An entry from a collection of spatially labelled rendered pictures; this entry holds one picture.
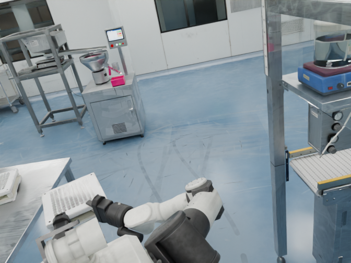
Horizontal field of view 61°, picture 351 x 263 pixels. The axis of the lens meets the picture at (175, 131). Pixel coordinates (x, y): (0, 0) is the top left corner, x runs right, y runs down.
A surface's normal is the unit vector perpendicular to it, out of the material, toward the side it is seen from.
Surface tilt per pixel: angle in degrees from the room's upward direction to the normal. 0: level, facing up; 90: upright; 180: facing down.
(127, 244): 0
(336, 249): 90
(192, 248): 49
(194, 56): 90
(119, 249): 0
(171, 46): 90
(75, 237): 0
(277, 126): 90
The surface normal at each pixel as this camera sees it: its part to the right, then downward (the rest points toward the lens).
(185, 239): 0.17, -0.27
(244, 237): -0.18, -0.87
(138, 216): -0.40, -0.49
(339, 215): 0.13, 0.44
